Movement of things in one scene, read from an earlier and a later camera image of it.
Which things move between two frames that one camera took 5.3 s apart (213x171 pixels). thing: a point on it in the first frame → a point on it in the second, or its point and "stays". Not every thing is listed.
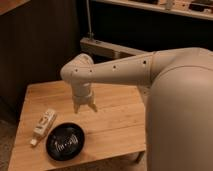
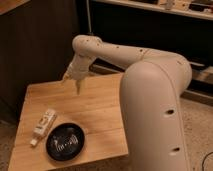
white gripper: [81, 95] → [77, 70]
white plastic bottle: [44, 123] stays
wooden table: [117, 128] stays
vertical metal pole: [90, 34] stays
